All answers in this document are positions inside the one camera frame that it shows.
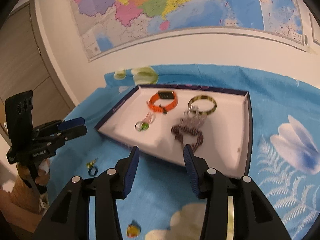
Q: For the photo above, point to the yellow green charm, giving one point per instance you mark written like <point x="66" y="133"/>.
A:
<point x="91" y="164"/>

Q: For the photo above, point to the person's left hand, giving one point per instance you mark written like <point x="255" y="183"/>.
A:
<point x="42" y="177"/>

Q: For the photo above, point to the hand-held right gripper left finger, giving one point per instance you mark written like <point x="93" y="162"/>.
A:
<point x="131" y="170"/>

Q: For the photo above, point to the blue floral tablecloth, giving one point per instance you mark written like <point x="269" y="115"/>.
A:
<point x="275" y="92"/>

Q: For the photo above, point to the orange wrist watch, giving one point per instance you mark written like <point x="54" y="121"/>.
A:
<point x="166" y="95"/>

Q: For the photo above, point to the white wall socket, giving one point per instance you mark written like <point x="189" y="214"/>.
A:
<point x="315" y="28"/>

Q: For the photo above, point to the grey wooden door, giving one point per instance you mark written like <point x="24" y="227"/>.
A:
<point x="25" y="62"/>

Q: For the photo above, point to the yellow amber pendant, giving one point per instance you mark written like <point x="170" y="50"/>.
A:
<point x="132" y="230"/>

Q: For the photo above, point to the green jade bangle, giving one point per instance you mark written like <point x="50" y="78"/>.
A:
<point x="213" y="105"/>

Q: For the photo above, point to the dark blue shallow box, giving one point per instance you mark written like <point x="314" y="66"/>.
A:
<point x="225" y="135"/>

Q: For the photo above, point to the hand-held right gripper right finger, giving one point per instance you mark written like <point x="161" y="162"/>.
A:
<point x="191" y="170"/>

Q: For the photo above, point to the colourful wall map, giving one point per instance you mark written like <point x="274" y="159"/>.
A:
<point x="175" y="5"/>

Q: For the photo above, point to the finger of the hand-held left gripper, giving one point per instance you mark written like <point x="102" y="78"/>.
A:
<point x="72" y="122"/>
<point x="77" y="131"/>

